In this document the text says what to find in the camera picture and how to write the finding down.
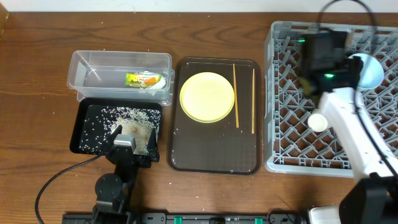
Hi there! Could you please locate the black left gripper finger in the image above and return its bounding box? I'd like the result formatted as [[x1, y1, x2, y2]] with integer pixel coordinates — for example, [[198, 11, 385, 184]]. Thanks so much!
[[107, 125, 123, 152], [147, 128, 160, 162]]

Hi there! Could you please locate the white rice pile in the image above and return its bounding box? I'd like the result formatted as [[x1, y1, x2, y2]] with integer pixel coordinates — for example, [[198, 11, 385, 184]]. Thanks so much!
[[76, 105, 161, 154]]

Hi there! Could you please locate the light blue bowl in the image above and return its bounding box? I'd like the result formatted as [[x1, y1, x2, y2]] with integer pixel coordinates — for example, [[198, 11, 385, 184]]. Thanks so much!
[[349, 53, 384, 91]]

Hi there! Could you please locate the white bowl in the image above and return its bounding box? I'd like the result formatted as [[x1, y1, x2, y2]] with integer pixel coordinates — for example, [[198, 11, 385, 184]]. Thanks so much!
[[307, 109, 332, 133]]

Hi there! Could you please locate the green snack wrapper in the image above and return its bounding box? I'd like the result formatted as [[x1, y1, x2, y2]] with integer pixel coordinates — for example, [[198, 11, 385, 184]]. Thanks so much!
[[125, 73, 162, 88]]

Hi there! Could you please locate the yellow plate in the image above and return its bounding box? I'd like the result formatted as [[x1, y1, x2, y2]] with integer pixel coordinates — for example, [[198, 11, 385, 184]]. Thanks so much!
[[179, 72, 235, 123]]

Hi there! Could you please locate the wooden chopstick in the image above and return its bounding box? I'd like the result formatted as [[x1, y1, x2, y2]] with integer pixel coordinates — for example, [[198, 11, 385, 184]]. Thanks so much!
[[251, 69, 256, 134], [233, 63, 239, 128]]

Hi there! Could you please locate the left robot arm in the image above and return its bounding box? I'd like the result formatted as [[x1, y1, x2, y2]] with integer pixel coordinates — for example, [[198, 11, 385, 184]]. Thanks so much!
[[91, 125, 152, 224]]

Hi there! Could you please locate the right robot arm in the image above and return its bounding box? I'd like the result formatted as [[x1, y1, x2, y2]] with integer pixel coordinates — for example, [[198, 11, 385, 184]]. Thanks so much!
[[169, 54, 397, 223]]

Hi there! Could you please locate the grey dishwasher rack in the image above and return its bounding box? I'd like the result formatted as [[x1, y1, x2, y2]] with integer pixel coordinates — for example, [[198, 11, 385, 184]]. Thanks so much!
[[264, 21, 397, 178]]

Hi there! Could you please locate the black plastic tray bin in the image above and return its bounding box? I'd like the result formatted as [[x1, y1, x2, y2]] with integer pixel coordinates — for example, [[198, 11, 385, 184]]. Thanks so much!
[[70, 98, 162, 155]]

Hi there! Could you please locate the clear plastic bin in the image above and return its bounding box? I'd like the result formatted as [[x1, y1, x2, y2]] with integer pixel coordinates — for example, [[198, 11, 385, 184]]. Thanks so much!
[[67, 50, 175, 106]]

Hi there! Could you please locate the dark brown serving tray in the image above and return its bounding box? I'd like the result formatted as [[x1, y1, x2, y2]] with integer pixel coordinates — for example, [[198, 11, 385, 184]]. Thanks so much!
[[167, 57, 263, 175]]

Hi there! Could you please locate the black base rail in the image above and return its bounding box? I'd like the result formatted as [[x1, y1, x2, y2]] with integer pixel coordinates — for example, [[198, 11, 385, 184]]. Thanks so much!
[[62, 212, 309, 224]]

